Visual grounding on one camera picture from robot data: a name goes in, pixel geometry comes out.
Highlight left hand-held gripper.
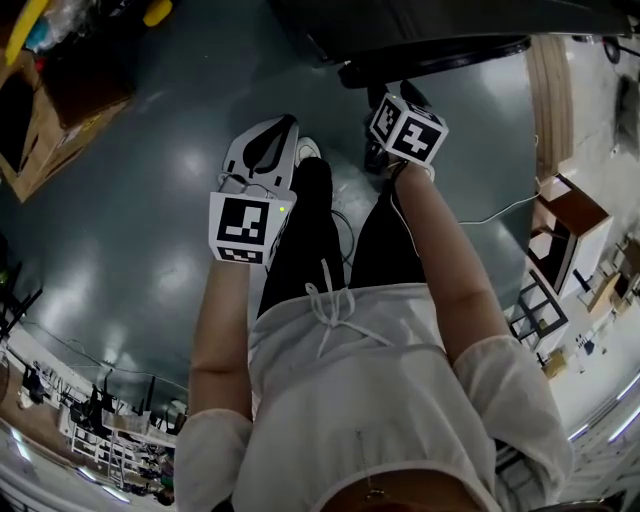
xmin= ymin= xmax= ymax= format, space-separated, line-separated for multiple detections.
xmin=208 ymin=114 xmax=301 ymax=269

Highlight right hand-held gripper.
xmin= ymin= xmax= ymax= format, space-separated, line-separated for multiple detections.
xmin=368 ymin=79 xmax=449 ymax=167

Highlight person's right forearm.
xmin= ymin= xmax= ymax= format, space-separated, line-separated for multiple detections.
xmin=393 ymin=158 xmax=502 ymax=365

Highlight person's left forearm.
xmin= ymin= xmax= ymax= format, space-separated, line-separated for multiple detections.
xmin=189 ymin=256 xmax=254 ymax=419

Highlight person's white shoe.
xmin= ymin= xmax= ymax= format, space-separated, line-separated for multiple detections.
xmin=294 ymin=135 xmax=323 ymax=164

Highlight person's black trousers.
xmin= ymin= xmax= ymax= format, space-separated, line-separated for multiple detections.
xmin=256 ymin=156 xmax=427 ymax=320

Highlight wooden slat pallet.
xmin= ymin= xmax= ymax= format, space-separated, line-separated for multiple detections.
xmin=526 ymin=34 xmax=575 ymax=177

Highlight yellow plastic object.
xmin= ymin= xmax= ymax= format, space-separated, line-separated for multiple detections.
xmin=142 ymin=0 xmax=174 ymax=27

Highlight large cardboard box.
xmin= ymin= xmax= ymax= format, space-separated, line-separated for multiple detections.
xmin=0 ymin=48 xmax=137 ymax=203

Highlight brown and white cabinet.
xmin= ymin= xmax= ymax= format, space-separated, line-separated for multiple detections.
xmin=526 ymin=171 xmax=616 ymax=301

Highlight person's white top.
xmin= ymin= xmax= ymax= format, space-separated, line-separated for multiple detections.
xmin=173 ymin=281 xmax=575 ymax=512

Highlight small cardboard box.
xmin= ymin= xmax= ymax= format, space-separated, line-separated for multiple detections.
xmin=542 ymin=348 xmax=571 ymax=383

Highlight long yellow object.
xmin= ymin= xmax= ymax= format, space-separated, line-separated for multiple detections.
xmin=4 ymin=0 xmax=52 ymax=67

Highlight black tripod stand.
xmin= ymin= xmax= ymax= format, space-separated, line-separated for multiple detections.
xmin=0 ymin=259 xmax=45 ymax=342

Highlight white cable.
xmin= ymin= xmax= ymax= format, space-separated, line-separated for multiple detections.
xmin=456 ymin=175 xmax=545 ymax=227

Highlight black frame shelf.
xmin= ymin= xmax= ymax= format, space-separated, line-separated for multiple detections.
xmin=508 ymin=269 xmax=571 ymax=347

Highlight gold necklace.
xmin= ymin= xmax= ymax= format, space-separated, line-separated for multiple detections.
xmin=355 ymin=429 xmax=384 ymax=502

